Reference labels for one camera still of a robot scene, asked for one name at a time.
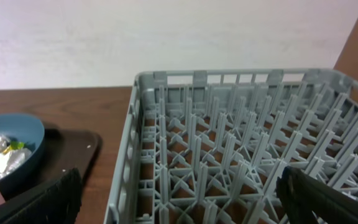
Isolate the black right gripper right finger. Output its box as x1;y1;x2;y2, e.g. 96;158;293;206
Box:
276;166;358;224

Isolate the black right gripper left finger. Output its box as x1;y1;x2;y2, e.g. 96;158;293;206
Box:
0;168;82;224

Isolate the yellow green snack wrapper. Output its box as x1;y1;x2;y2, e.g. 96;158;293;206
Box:
2;141;25;154

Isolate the grey dishwasher rack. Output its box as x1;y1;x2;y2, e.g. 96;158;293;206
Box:
104;69;358;223

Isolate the dark brown serving tray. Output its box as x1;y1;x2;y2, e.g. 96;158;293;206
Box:
1;129;103;200

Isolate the dark blue plate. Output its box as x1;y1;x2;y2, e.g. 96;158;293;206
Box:
0;113;45;193

